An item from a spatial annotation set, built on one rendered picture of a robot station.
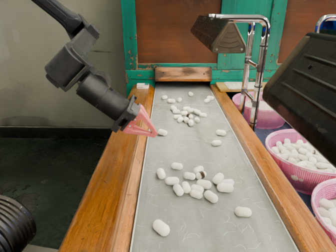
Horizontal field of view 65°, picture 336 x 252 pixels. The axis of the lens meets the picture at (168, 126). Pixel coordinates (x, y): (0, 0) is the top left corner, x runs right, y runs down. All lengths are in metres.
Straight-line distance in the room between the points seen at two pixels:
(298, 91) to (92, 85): 0.43
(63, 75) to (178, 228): 0.39
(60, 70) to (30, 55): 2.01
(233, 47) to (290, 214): 0.38
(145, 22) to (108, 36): 0.94
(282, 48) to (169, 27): 0.60
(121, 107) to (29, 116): 2.24
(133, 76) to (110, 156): 0.78
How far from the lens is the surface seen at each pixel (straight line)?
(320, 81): 0.24
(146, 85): 1.36
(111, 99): 0.59
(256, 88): 0.93
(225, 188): 0.64
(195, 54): 1.44
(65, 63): 0.59
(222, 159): 0.78
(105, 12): 2.32
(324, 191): 0.72
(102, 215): 0.56
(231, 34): 0.65
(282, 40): 1.55
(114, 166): 0.70
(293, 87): 0.26
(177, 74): 1.39
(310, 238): 0.56
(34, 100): 2.70
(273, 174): 0.70
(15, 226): 0.60
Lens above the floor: 1.13
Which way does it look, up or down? 24 degrees down
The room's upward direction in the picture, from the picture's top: straight up
